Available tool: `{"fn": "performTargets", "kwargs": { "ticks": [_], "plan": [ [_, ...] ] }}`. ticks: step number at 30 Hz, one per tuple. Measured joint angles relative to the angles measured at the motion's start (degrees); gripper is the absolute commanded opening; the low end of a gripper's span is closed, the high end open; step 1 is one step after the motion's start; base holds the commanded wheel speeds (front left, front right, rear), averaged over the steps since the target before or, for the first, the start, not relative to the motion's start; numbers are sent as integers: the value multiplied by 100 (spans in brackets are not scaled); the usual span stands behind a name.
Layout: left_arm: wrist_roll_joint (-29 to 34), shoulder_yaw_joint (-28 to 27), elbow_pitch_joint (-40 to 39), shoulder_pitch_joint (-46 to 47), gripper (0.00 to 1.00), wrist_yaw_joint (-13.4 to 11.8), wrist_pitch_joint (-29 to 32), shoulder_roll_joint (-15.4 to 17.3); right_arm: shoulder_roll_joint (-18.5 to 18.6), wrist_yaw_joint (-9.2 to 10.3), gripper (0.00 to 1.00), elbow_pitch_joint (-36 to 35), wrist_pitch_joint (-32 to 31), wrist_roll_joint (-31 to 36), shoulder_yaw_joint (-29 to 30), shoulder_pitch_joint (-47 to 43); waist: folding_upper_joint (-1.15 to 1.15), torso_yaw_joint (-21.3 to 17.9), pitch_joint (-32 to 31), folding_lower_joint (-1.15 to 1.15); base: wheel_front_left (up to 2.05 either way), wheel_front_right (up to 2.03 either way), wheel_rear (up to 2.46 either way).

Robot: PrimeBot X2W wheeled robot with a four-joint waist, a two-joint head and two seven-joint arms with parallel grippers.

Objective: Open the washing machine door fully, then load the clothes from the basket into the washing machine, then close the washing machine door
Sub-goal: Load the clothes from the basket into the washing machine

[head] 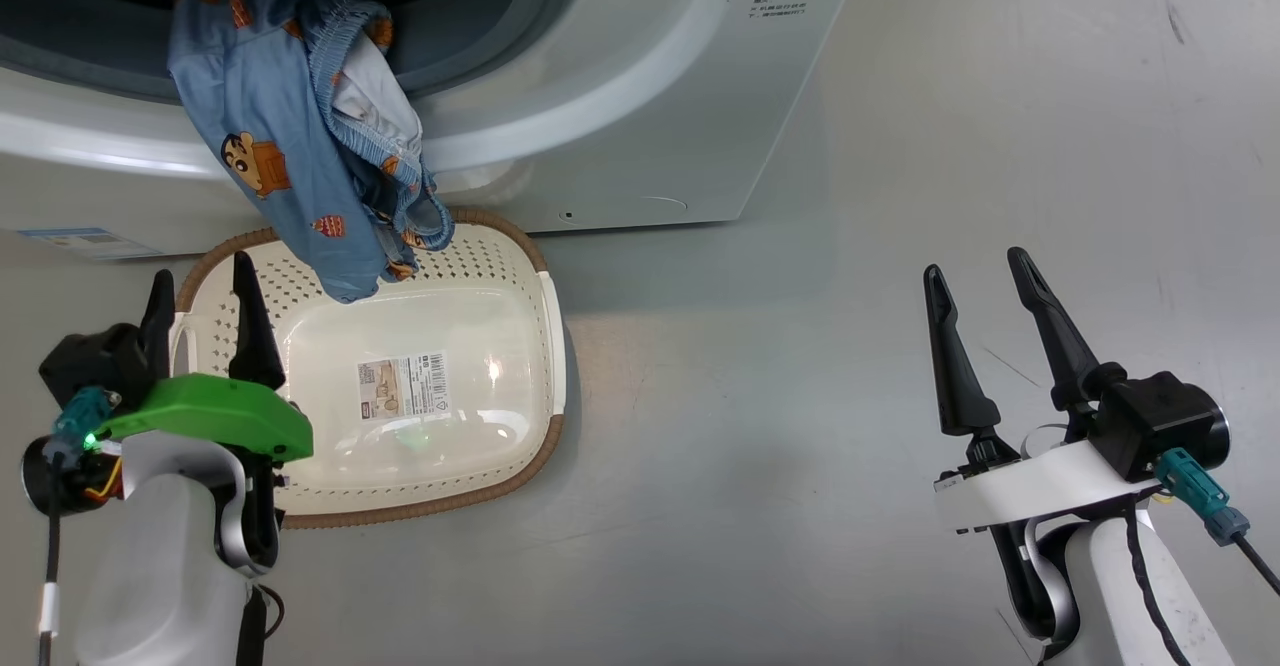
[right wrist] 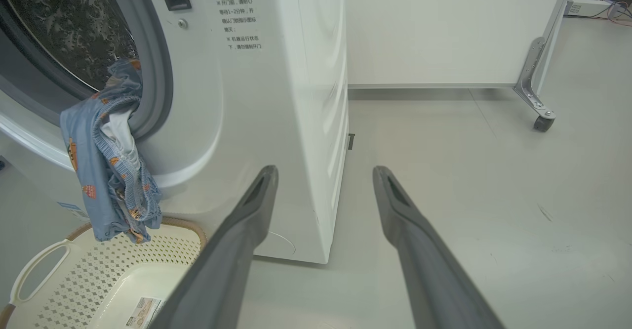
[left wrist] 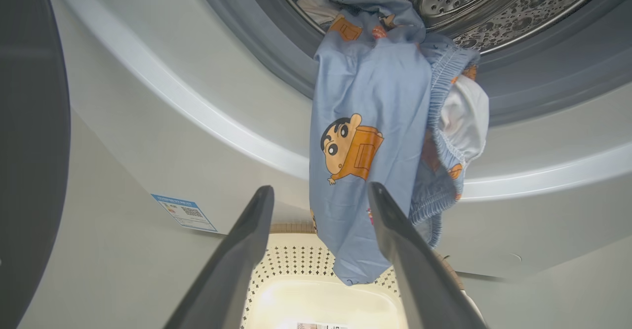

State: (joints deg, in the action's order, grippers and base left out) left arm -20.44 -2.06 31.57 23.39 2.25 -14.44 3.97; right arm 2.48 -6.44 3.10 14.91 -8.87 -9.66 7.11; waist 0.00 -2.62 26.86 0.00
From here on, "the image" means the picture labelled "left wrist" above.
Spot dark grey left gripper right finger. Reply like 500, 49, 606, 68
367, 181, 487, 329

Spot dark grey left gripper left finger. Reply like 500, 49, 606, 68
163, 185, 275, 329

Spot blue cartoon pajama pants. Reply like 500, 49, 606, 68
309, 0, 490, 287

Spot dark washing machine door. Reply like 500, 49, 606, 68
0, 0, 71, 329

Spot blue and cream cartoon pajama top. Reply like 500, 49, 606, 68
295, 0, 347, 27

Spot white front-load washing machine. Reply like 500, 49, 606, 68
42, 0, 632, 281

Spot stainless steel washing machine drum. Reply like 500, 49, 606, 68
269, 0, 624, 56

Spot blue energy label sticker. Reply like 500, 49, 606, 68
151, 194, 218, 234

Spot white perforated laundry basket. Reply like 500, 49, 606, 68
239, 222, 488, 329

